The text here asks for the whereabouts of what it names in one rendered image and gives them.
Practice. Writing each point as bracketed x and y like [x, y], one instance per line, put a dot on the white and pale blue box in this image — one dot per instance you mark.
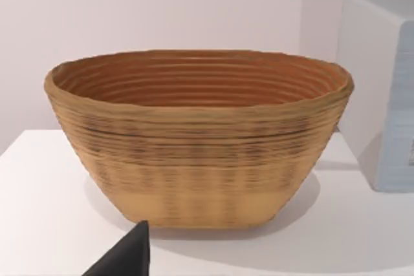
[385, 101]

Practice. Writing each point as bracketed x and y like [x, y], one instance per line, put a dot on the brown woven basket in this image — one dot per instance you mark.
[207, 146]

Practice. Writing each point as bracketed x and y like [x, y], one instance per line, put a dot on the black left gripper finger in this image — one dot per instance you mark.
[131, 255]

